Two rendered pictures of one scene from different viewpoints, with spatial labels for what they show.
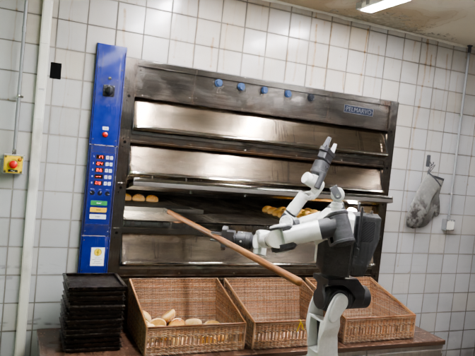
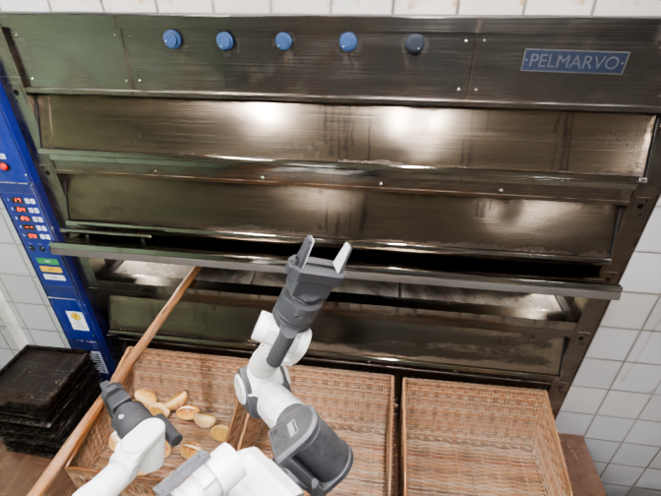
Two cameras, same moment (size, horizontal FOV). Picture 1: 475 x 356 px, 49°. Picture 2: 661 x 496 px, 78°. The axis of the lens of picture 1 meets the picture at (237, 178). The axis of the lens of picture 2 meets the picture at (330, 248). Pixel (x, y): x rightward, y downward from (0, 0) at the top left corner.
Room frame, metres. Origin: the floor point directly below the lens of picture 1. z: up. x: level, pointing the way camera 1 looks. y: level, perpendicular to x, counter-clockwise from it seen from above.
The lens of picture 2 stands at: (2.33, -0.85, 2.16)
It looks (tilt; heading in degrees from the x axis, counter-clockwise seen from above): 32 degrees down; 32
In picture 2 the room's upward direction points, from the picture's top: straight up
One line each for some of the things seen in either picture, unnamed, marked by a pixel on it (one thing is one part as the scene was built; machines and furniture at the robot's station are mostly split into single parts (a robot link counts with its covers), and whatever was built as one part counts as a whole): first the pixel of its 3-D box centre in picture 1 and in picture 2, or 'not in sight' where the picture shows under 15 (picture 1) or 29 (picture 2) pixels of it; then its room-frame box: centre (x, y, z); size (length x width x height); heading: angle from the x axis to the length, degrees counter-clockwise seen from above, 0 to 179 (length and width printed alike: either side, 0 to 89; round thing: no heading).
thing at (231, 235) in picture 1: (233, 239); (124, 411); (2.63, -0.01, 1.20); 0.12 x 0.10 x 0.13; 80
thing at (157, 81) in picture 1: (274, 99); (319, 59); (3.35, -0.18, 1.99); 1.80 x 0.08 x 0.21; 114
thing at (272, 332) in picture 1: (278, 309); (317, 440); (3.09, -0.33, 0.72); 0.56 x 0.49 x 0.28; 114
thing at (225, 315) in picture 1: (184, 312); (169, 420); (2.85, 0.22, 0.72); 0.56 x 0.49 x 0.28; 114
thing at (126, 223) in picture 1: (261, 228); (322, 299); (3.35, -0.19, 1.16); 1.80 x 0.06 x 0.04; 114
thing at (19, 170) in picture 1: (13, 164); not in sight; (2.68, 1.16, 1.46); 0.10 x 0.07 x 0.10; 114
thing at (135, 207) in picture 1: (158, 206); not in sight; (3.67, 0.54, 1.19); 0.55 x 0.36 x 0.03; 114
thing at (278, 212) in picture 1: (305, 215); not in sight; (3.96, -0.55, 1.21); 0.61 x 0.48 x 0.06; 24
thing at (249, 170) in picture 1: (268, 170); (320, 213); (3.33, -0.20, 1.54); 1.79 x 0.11 x 0.19; 114
